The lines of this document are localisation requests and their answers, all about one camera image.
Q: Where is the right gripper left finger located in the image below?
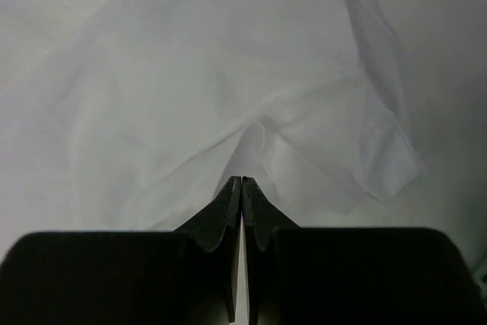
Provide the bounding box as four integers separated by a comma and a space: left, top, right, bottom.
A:
1, 177, 241, 324

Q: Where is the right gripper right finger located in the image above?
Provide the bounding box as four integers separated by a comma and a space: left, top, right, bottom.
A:
242, 177, 486, 324

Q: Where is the white t shirt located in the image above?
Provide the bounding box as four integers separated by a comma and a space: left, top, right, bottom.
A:
1, 0, 422, 239

